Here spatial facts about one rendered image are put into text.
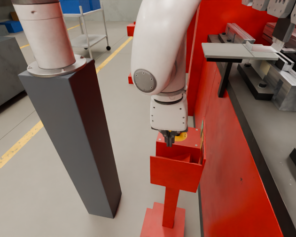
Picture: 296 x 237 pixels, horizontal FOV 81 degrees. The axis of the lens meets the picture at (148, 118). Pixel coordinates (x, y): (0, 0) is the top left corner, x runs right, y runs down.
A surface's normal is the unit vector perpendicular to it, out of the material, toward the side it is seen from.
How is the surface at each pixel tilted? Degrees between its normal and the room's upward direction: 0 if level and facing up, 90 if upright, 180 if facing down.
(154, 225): 0
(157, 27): 64
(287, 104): 90
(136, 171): 0
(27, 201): 0
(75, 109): 90
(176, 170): 90
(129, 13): 90
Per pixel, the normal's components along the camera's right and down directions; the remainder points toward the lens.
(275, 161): -0.01, -0.79
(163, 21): -0.20, 0.15
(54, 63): 0.33, 0.58
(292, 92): -0.16, 0.61
